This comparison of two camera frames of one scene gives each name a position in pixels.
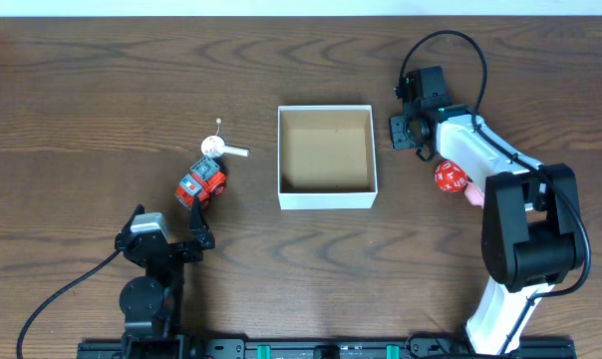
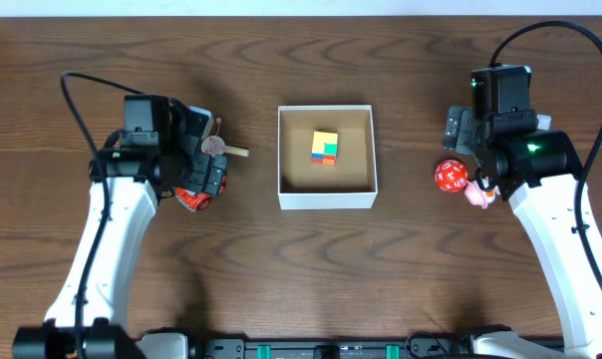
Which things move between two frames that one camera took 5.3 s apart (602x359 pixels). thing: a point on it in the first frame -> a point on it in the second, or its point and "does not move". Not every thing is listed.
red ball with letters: x=451 y=177 does not move
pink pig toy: x=474 y=194 does not move
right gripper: x=398 y=137 -> x=461 y=130
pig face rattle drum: x=214 y=146 does not move
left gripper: x=168 y=248 -> x=207 y=173
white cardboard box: x=326 y=158 does not move
